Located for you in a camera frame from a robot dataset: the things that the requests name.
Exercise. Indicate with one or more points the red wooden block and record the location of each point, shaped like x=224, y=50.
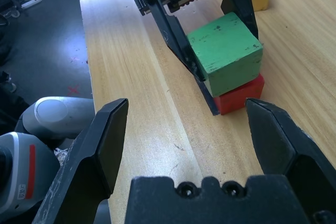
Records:
x=236, y=98

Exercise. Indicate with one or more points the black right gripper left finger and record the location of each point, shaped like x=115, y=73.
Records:
x=86, y=155

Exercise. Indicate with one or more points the green wooden block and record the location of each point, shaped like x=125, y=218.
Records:
x=225, y=51

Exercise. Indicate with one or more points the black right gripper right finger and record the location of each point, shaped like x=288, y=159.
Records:
x=278, y=140

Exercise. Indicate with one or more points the white power strip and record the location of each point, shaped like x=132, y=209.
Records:
x=31, y=2

